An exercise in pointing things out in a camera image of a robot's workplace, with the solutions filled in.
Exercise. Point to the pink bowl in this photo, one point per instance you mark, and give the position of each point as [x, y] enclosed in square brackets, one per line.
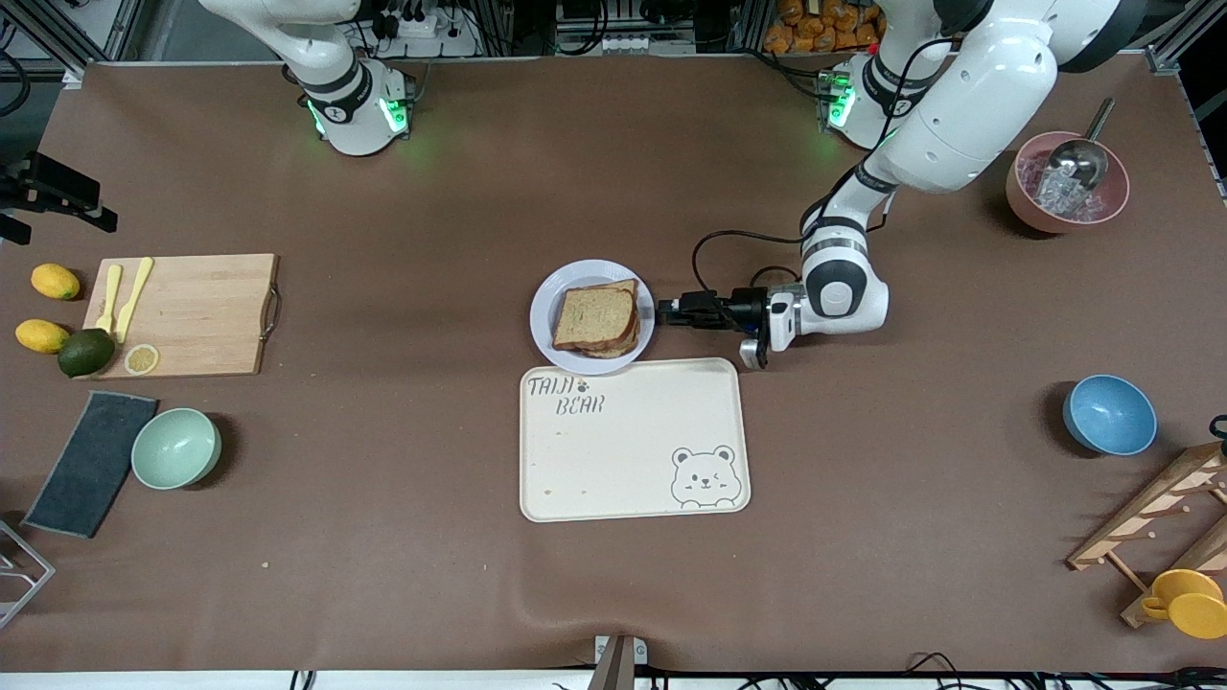
[1026, 209]

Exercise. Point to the clear ice cubes pile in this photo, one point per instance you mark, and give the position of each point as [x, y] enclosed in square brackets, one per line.
[1059, 196]

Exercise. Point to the blue bowl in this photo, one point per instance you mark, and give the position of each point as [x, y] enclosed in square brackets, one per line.
[1112, 417]

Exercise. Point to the dark teal mug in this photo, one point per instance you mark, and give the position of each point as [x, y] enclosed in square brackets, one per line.
[1220, 428]

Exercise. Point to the green avocado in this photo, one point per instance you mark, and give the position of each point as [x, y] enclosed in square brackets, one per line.
[86, 353]

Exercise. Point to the white power strip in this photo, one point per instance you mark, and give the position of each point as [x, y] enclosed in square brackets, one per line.
[422, 27]
[628, 43]

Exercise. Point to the yellow lemon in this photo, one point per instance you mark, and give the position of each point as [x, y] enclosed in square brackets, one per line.
[55, 281]
[41, 335]

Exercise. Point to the white round plate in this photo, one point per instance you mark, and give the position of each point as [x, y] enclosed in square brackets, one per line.
[544, 321]

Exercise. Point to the yellow plastic fork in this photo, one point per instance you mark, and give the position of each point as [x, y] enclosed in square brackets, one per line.
[112, 287]

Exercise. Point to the cream tray with bear print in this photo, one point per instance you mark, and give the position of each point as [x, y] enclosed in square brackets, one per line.
[623, 460]

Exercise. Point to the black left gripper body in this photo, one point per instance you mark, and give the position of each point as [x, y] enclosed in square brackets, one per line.
[739, 309]

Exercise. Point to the light green bowl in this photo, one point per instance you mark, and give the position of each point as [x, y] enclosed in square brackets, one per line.
[175, 448]

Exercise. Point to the brown bread sandwich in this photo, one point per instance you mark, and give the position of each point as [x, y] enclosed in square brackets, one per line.
[594, 316]

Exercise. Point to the wooden peg drying rack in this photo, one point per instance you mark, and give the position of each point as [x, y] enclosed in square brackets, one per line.
[1150, 498]

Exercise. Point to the metal scoop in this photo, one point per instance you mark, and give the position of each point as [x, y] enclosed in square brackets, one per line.
[1078, 161]

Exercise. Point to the bread slice with filling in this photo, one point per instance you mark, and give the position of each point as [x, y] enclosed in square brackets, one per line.
[621, 352]

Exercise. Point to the lemon slice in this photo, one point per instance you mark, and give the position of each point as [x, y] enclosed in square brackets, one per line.
[142, 359]

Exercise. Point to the orange snack pile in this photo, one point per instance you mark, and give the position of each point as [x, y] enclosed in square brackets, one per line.
[815, 24]

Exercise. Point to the yellow plastic knife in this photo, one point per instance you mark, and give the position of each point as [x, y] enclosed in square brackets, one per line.
[132, 302]

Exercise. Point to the dark grey cloth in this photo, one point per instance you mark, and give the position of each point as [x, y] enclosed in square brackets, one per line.
[91, 465]

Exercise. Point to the yellow mug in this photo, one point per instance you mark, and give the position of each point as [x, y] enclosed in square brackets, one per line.
[1193, 609]

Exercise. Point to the metal table edge bracket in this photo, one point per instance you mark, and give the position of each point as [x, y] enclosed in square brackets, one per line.
[618, 666]

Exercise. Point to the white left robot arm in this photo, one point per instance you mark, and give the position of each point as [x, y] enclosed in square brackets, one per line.
[968, 115]

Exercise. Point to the wooden cutting board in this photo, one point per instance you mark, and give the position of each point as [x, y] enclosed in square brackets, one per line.
[201, 316]

